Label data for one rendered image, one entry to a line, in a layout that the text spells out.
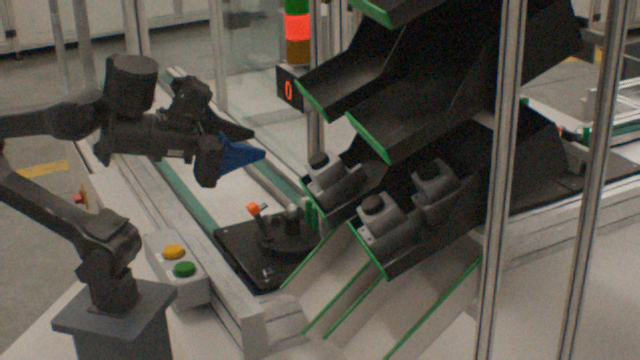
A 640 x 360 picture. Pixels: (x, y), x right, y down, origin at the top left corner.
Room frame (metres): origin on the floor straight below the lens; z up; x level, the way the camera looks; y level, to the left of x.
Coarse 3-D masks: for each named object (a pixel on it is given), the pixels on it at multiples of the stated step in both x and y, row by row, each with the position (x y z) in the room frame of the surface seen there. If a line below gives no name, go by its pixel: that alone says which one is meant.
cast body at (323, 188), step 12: (312, 156) 0.99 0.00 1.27; (324, 156) 0.98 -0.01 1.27; (336, 156) 0.98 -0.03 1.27; (312, 168) 0.97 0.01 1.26; (324, 168) 0.97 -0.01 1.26; (336, 168) 0.97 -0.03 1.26; (360, 168) 1.00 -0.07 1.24; (312, 180) 0.99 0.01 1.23; (324, 180) 0.96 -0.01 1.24; (336, 180) 0.97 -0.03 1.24; (348, 180) 0.97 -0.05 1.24; (360, 180) 1.00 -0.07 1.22; (312, 192) 0.97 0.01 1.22; (324, 192) 0.96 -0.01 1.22; (336, 192) 0.97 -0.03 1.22; (348, 192) 0.97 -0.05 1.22; (324, 204) 0.96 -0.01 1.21
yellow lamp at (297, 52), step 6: (288, 42) 1.46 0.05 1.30; (294, 42) 1.45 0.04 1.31; (300, 42) 1.45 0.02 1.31; (306, 42) 1.46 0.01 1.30; (288, 48) 1.46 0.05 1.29; (294, 48) 1.45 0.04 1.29; (300, 48) 1.45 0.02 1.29; (306, 48) 1.46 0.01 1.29; (288, 54) 1.46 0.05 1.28; (294, 54) 1.45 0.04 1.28; (300, 54) 1.45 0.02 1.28; (306, 54) 1.46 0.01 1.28; (288, 60) 1.46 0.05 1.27; (294, 60) 1.45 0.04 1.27; (300, 60) 1.45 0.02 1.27; (306, 60) 1.46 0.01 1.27
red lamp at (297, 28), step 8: (288, 16) 1.46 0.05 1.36; (296, 16) 1.45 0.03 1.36; (304, 16) 1.46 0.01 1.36; (288, 24) 1.46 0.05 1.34; (296, 24) 1.45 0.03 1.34; (304, 24) 1.45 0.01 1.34; (288, 32) 1.46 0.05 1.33; (296, 32) 1.45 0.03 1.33; (304, 32) 1.45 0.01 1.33; (296, 40) 1.45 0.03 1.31
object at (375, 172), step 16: (352, 144) 1.06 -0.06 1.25; (368, 144) 1.07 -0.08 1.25; (352, 160) 1.06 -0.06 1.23; (368, 160) 1.04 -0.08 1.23; (304, 176) 1.04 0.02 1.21; (368, 176) 1.00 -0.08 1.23; (384, 176) 0.94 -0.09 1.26; (400, 176) 0.95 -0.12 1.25; (352, 192) 0.98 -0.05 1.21; (368, 192) 0.93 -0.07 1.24; (320, 208) 0.94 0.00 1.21; (336, 208) 0.96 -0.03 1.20; (352, 208) 0.93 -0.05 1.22; (336, 224) 0.92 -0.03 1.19
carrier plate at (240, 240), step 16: (240, 224) 1.32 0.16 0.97; (256, 224) 1.32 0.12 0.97; (224, 240) 1.26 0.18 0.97; (240, 240) 1.26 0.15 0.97; (240, 256) 1.20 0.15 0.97; (256, 256) 1.20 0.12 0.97; (256, 272) 1.15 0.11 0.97; (288, 272) 1.14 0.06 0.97; (256, 288) 1.11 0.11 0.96; (272, 288) 1.10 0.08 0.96
